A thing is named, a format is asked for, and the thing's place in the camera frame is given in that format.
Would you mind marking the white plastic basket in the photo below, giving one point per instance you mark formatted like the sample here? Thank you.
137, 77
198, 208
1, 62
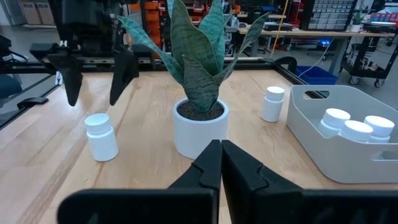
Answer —
342, 161

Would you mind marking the black clamp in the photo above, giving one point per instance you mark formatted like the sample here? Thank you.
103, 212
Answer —
31, 102

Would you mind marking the blue plastic bin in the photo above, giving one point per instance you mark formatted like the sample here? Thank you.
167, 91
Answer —
317, 76

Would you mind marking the brown cardboard box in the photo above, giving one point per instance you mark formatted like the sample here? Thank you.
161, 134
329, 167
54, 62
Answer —
46, 13
28, 12

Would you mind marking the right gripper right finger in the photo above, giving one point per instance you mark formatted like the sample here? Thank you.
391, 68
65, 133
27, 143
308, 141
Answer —
245, 193

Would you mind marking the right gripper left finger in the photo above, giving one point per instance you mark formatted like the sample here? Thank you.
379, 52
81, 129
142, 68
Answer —
205, 174

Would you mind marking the white round plant pot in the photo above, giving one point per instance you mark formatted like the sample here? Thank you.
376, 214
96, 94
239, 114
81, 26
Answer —
199, 137

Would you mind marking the wooden workbench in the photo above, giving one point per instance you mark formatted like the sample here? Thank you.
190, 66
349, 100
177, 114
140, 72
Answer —
311, 33

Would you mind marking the black case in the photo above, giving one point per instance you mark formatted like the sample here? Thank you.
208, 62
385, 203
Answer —
276, 26

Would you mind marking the green snake plant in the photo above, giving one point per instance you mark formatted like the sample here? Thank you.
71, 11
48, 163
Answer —
192, 46

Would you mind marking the black wheeled cart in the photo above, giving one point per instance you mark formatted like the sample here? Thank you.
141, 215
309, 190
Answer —
362, 71

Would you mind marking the small potted plant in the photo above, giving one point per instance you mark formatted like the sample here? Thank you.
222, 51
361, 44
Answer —
355, 28

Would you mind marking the orange bin storage rack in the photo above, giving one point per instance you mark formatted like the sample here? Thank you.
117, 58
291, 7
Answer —
152, 15

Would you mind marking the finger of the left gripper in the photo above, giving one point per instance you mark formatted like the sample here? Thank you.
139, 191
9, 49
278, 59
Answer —
122, 71
72, 84

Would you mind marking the grey drawer cabinet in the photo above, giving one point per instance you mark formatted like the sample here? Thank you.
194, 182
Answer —
329, 14

